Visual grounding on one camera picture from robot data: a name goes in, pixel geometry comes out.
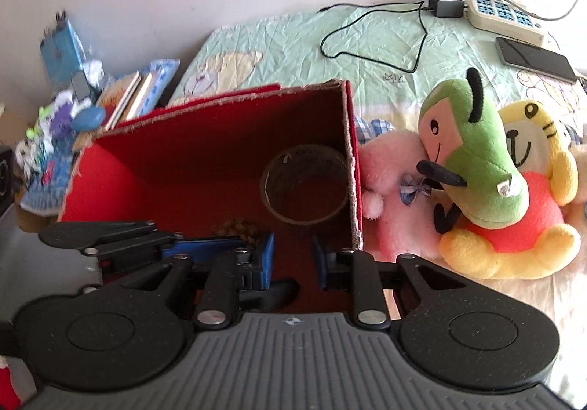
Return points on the blue box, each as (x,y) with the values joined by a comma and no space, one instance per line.
(62,50)

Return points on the white purple toy clutter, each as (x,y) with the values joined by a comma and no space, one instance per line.
(59,123)

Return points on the red cardboard box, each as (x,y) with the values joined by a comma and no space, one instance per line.
(183,153)

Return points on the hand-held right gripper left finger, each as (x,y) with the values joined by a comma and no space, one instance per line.
(267,263)

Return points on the blue plaid cloth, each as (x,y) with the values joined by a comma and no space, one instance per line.
(371,128)

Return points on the pink plush toy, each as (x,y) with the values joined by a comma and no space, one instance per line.
(394,217)

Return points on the white power strip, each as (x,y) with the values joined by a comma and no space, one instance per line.
(504,20)

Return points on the black smartphone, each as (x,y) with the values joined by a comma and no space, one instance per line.
(534,56)

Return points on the green plush toy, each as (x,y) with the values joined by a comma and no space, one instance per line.
(477,162)

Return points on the blue checkered cloth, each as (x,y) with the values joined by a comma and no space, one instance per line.
(50,185)

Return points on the blue round object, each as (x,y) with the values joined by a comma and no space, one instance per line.
(89,118)

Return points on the red white cloth item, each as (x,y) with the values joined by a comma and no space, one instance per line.
(11,380)

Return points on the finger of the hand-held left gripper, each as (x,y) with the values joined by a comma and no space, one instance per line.
(215,247)

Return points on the light blue printed pack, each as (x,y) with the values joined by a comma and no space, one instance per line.
(160,75)

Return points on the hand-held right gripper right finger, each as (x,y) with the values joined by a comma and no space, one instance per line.
(319,263)

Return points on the small grey device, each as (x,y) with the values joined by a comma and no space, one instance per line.
(81,85)

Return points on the yellow plush tiger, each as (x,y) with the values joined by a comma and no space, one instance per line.
(536,208)

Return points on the stack of books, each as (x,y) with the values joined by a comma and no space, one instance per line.
(120,100)
(140,95)

